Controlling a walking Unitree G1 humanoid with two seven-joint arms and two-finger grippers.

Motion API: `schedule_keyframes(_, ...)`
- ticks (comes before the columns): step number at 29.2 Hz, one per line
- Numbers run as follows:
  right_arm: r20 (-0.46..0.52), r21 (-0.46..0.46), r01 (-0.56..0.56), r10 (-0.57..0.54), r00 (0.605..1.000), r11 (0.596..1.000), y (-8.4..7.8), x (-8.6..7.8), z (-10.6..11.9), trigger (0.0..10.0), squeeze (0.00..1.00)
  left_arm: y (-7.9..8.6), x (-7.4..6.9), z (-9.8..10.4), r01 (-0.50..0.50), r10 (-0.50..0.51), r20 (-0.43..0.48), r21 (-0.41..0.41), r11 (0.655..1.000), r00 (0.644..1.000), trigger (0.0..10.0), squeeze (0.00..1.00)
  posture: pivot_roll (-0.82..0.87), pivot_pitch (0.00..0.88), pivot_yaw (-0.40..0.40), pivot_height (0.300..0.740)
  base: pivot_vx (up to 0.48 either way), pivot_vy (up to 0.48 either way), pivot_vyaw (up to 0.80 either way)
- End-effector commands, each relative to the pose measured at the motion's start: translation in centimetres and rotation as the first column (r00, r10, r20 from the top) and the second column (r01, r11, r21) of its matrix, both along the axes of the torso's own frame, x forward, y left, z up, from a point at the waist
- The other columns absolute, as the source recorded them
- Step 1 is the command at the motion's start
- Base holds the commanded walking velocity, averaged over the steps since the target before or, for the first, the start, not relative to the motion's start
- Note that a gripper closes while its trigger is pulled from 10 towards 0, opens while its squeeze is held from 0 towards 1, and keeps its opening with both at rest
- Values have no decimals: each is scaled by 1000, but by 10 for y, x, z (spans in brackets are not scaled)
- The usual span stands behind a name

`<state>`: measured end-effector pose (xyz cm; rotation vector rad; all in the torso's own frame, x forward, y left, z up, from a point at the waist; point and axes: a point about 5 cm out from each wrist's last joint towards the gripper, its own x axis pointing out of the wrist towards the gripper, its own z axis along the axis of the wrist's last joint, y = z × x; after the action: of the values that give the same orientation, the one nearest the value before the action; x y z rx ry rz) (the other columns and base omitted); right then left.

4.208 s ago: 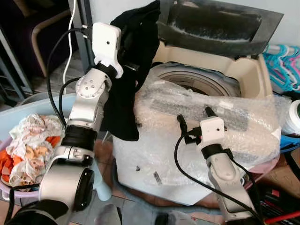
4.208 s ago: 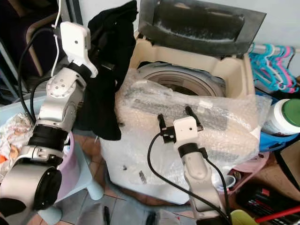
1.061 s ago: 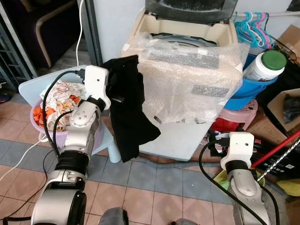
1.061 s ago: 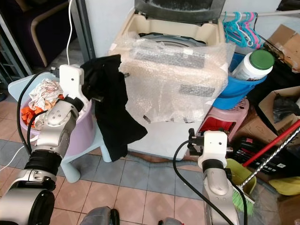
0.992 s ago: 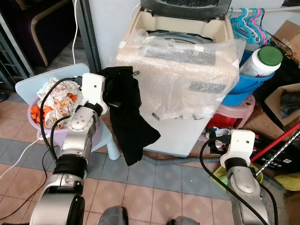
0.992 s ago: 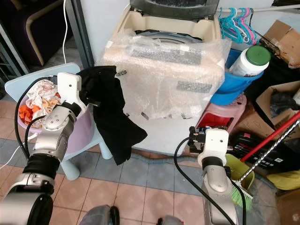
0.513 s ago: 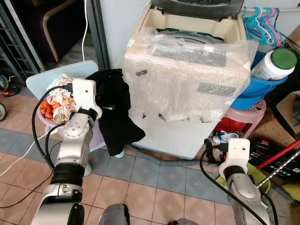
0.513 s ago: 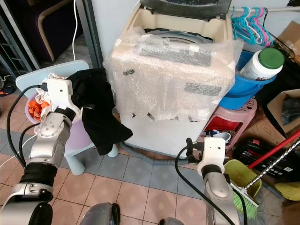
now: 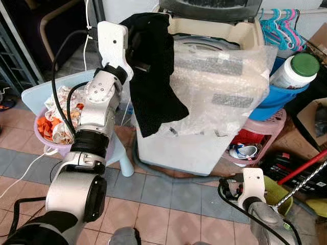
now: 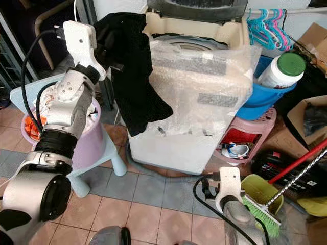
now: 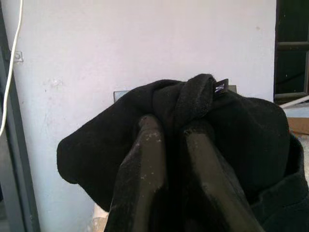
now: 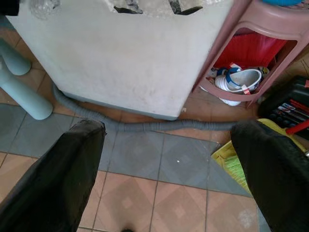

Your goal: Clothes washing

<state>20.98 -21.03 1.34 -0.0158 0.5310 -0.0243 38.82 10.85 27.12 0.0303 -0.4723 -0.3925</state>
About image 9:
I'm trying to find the black garment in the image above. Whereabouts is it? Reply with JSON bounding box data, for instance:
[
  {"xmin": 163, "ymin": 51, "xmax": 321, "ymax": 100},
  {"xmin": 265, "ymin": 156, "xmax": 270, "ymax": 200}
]
[{"xmin": 121, "ymin": 12, "xmax": 190, "ymax": 138}]

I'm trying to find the beige top-load washing machine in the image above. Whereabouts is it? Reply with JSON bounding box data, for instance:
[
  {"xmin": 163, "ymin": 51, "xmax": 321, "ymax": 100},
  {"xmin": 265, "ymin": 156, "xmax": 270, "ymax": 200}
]
[{"xmin": 134, "ymin": 0, "xmax": 279, "ymax": 177}]

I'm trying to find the teal plastic clothes hanger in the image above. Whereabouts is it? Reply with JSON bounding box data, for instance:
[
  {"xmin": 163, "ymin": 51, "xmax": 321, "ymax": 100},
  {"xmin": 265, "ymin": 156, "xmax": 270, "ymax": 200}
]
[{"xmin": 259, "ymin": 9, "xmax": 288, "ymax": 51}]

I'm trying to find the pink plastic clothes hanger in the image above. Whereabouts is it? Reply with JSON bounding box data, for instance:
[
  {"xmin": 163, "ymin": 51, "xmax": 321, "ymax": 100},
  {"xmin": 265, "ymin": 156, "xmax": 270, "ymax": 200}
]
[{"xmin": 282, "ymin": 9, "xmax": 308, "ymax": 52}]

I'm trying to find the white and blue cup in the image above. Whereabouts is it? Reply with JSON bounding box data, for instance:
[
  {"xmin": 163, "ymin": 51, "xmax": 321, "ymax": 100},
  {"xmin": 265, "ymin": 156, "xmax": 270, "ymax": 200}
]
[{"xmin": 228, "ymin": 144, "xmax": 259, "ymax": 160}]

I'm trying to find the green plastic dustpan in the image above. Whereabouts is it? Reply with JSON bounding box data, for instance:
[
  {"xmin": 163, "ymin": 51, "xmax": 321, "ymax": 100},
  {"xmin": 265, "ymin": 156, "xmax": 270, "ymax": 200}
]
[{"xmin": 263, "ymin": 176, "xmax": 295, "ymax": 216}]

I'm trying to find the black plastic case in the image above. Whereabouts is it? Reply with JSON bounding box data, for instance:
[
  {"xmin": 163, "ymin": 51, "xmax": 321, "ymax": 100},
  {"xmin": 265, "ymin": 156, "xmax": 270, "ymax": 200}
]
[{"xmin": 260, "ymin": 151, "xmax": 327, "ymax": 198}]

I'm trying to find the spiral metal pole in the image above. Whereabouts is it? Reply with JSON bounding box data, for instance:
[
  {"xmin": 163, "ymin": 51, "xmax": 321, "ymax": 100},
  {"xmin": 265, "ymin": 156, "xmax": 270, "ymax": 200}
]
[{"xmin": 275, "ymin": 160, "xmax": 327, "ymax": 208}]

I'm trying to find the pink plastic basket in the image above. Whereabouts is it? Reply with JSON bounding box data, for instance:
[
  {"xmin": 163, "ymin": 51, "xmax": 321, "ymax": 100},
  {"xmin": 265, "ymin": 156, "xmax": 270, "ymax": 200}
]
[{"xmin": 224, "ymin": 108, "xmax": 287, "ymax": 167}]

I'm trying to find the dark purple sofa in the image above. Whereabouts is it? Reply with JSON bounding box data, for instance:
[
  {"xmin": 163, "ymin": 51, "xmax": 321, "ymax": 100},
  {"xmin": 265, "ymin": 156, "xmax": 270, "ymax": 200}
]
[{"xmin": 10, "ymin": 0, "xmax": 88, "ymax": 68}]

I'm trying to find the white patterned garment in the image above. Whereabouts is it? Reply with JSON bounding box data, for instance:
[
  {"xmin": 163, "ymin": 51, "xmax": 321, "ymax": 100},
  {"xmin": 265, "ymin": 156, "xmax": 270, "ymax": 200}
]
[{"xmin": 45, "ymin": 85, "xmax": 99, "ymax": 144}]

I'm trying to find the clear bubble wrap sheet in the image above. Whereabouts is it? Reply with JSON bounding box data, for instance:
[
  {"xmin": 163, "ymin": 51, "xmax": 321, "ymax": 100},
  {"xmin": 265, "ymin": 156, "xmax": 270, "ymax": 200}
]
[{"xmin": 168, "ymin": 38, "xmax": 279, "ymax": 137}]

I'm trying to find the blue plastic basin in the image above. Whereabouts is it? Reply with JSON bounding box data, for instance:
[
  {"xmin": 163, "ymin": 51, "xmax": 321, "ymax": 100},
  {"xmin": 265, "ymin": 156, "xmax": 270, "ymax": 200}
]
[{"xmin": 250, "ymin": 55, "xmax": 310, "ymax": 122}]

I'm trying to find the brown cardboard box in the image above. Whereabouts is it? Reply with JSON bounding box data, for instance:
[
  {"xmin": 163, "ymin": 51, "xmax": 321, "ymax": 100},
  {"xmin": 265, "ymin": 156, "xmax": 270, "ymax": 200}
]
[{"xmin": 295, "ymin": 96, "xmax": 327, "ymax": 150}]

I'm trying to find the light blue child chair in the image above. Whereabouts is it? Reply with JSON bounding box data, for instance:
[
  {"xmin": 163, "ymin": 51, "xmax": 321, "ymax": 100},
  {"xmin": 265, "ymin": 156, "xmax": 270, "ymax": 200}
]
[{"xmin": 21, "ymin": 68, "xmax": 135, "ymax": 178}]

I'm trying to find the grey left robot leg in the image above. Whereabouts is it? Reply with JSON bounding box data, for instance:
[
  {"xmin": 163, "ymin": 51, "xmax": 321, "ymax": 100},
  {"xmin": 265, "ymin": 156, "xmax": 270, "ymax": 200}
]
[{"xmin": 108, "ymin": 227, "xmax": 142, "ymax": 245}]

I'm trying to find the orange garment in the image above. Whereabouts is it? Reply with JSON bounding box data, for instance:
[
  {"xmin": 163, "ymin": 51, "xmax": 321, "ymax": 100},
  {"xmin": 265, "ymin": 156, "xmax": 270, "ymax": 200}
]
[{"xmin": 36, "ymin": 114, "xmax": 78, "ymax": 144}]

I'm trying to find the dark metal grille gate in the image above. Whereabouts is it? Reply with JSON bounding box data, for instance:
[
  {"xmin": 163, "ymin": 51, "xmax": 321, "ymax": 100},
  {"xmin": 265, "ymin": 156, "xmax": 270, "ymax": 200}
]
[{"xmin": 0, "ymin": 18, "xmax": 37, "ymax": 95}]

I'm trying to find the purple plastic laundry basin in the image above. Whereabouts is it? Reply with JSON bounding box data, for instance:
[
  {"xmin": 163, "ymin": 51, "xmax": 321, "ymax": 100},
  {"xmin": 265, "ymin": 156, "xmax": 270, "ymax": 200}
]
[{"xmin": 34, "ymin": 101, "xmax": 116, "ymax": 157}]

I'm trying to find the white bottle green cap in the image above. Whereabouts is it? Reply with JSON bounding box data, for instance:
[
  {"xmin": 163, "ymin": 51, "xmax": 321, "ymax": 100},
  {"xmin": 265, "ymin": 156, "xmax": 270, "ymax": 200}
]
[{"xmin": 269, "ymin": 52, "xmax": 321, "ymax": 90}]

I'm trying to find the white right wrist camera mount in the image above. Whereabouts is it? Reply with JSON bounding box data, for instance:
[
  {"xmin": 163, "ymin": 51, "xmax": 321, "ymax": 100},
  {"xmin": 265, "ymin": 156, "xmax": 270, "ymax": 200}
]
[{"xmin": 238, "ymin": 168, "xmax": 267, "ymax": 208}]

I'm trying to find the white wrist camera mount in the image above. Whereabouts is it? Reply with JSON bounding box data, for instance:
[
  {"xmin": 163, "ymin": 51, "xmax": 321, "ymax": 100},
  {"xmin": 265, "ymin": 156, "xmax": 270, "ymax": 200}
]
[
  {"xmin": 97, "ymin": 21, "xmax": 135, "ymax": 81},
  {"xmin": 238, "ymin": 168, "xmax": 267, "ymax": 208}
]

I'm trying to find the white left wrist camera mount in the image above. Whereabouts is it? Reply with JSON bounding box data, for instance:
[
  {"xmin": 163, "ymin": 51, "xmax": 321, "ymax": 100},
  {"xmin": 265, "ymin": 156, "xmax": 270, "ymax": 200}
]
[{"xmin": 97, "ymin": 21, "xmax": 135, "ymax": 81}]

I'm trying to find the green broom red handle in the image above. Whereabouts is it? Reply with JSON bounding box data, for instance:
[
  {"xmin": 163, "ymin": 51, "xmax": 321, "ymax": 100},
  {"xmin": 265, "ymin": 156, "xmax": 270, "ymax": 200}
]
[{"xmin": 277, "ymin": 149, "xmax": 327, "ymax": 185}]

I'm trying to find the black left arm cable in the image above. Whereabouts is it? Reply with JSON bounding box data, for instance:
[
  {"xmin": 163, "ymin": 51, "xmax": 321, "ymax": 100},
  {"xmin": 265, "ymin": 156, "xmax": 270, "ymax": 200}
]
[{"xmin": 51, "ymin": 29, "xmax": 101, "ymax": 139}]

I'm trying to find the thin white cable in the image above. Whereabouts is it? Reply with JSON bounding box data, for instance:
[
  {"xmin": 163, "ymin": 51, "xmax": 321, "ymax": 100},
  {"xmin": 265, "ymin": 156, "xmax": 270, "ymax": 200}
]
[{"xmin": 0, "ymin": 147, "xmax": 58, "ymax": 201}]

